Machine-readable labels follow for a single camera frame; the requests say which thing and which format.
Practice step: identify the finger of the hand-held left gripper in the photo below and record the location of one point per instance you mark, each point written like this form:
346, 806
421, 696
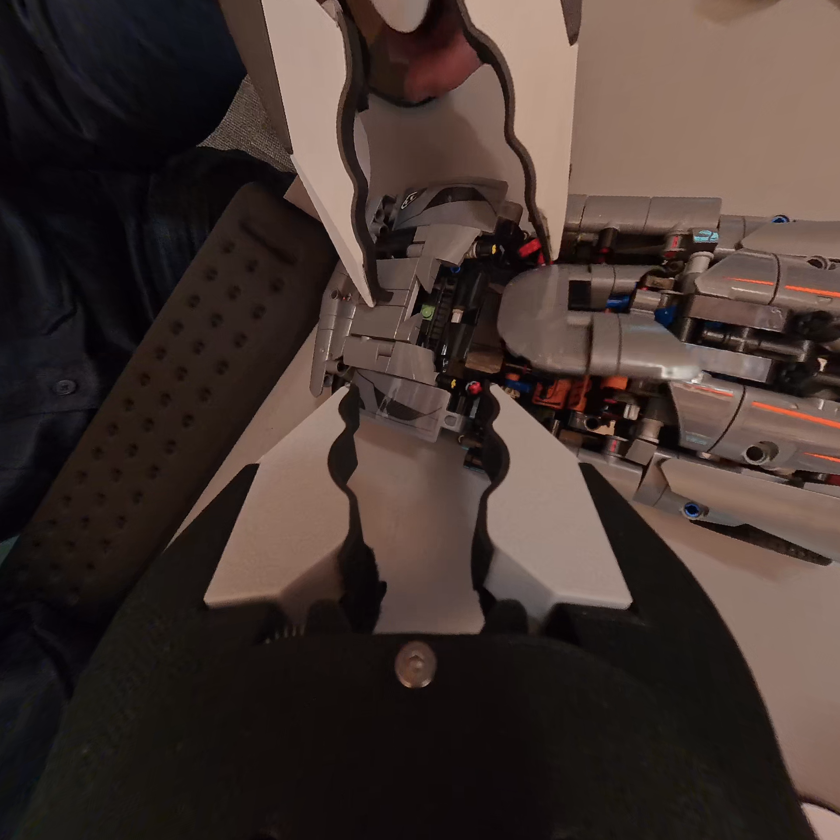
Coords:
308, 98
538, 98

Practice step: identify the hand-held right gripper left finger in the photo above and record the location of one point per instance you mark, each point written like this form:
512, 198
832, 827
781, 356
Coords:
282, 525

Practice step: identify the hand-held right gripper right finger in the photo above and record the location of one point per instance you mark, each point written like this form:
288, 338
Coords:
558, 531

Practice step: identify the grey lego car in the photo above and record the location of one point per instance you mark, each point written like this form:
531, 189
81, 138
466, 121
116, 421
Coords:
590, 328

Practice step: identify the person's left hand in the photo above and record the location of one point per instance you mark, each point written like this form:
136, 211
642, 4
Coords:
426, 69

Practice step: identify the black perforated chair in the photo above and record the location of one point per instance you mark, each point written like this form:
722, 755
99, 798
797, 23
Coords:
170, 367

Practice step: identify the person's dark clothing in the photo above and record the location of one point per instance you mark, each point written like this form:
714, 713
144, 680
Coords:
98, 98

